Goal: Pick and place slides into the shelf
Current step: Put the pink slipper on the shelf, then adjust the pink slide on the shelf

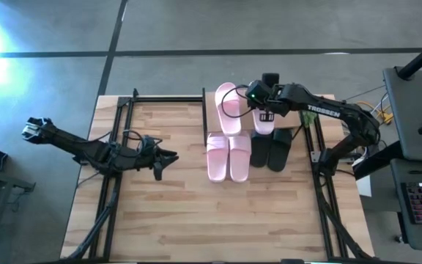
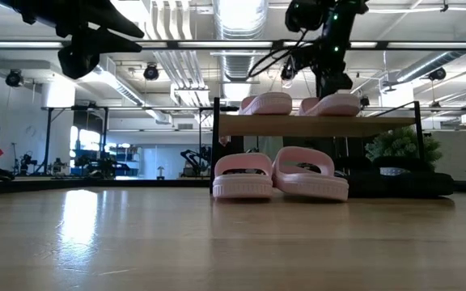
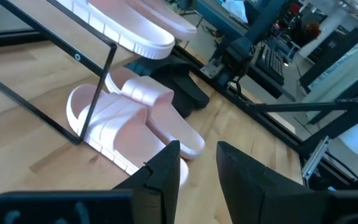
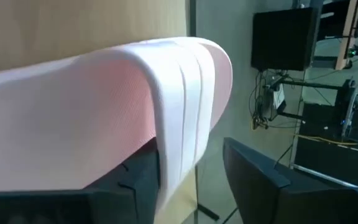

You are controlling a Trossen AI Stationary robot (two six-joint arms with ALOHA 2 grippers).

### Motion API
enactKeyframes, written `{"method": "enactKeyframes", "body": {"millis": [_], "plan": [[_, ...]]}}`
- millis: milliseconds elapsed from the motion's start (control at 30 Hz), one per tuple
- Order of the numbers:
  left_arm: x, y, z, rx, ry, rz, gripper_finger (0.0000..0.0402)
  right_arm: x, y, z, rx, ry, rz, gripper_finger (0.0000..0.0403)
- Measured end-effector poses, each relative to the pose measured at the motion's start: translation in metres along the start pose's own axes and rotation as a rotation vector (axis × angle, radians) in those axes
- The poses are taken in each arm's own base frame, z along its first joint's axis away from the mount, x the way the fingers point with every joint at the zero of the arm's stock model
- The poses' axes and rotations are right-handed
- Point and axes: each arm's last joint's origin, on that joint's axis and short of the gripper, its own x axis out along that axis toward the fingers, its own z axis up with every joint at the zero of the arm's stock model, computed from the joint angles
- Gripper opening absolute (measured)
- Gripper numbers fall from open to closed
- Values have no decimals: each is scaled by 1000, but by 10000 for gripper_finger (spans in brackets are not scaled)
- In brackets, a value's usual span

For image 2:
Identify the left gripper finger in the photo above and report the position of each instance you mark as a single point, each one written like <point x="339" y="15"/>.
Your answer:
<point x="99" y="16"/>
<point x="79" y="56"/>

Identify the pink rubber slide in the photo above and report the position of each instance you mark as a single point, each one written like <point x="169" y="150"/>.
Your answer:
<point x="269" y="106"/>
<point x="338" y="107"/>
<point x="241" y="188"/>
<point x="314" y="186"/>

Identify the black background robot arm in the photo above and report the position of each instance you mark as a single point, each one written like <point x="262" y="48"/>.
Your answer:
<point x="192" y="159"/>

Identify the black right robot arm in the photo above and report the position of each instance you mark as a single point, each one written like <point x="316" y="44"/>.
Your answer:
<point x="338" y="32"/>

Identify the black ceiling spotlight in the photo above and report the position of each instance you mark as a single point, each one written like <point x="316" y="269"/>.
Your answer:
<point x="13" y="77"/>
<point x="286" y="73"/>
<point x="151" y="72"/>
<point x="437" y="74"/>

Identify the green bushy plant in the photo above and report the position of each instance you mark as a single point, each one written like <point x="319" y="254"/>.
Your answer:
<point x="399" y="143"/>

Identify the blue background workbench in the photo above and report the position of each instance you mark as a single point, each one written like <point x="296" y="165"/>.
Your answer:
<point x="128" y="163"/>

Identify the person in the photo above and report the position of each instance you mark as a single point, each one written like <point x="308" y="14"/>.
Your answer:
<point x="224" y="140"/>

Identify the wooden shelf with black frame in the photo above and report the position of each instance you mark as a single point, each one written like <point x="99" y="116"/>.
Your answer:
<point x="318" y="126"/>

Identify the black background workstation frame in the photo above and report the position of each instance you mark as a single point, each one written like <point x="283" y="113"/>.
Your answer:
<point x="48" y="137"/>

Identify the silver ventilation duct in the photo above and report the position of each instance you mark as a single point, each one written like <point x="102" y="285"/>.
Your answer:
<point x="239" y="24"/>

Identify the black overhead frame bar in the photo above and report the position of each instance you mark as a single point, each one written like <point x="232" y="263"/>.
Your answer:
<point x="217" y="44"/>

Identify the black table edge rail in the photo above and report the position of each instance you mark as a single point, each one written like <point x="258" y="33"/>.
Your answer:
<point x="95" y="184"/>

